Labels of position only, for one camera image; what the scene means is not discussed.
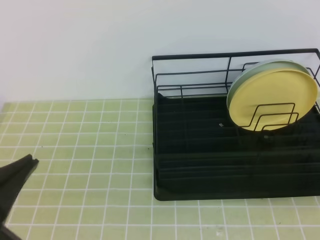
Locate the black wire dish rack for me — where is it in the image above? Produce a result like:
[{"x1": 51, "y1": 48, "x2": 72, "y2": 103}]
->
[{"x1": 151, "y1": 48, "x2": 320, "y2": 201}]

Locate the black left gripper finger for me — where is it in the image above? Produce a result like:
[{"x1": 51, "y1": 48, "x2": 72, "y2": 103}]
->
[{"x1": 0, "y1": 154, "x2": 39, "y2": 240}]

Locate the pale green round plate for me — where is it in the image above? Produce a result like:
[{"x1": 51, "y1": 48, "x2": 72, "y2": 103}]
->
[{"x1": 226, "y1": 59, "x2": 310, "y2": 109}]

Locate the yellow round plate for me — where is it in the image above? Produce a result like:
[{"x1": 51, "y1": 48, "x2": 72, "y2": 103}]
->
[{"x1": 228, "y1": 68, "x2": 318, "y2": 131}]

